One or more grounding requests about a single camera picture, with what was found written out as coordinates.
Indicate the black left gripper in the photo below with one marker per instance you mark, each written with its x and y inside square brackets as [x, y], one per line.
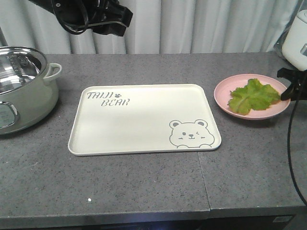
[103, 17]

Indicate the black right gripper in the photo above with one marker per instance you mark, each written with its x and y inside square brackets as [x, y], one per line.
[297, 89]

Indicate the green lettuce leaf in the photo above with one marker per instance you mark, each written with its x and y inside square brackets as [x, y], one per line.
[253, 96]

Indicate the pink round plate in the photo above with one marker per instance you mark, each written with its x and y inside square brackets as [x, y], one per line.
[225, 87]

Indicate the cream bear serving tray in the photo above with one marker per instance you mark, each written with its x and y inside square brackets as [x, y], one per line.
[143, 118]

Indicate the green electric cooking pot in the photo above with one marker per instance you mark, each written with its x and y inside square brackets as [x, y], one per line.
[28, 88]

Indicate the black disinfection cabinet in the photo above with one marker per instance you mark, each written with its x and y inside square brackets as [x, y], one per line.
[220, 223]

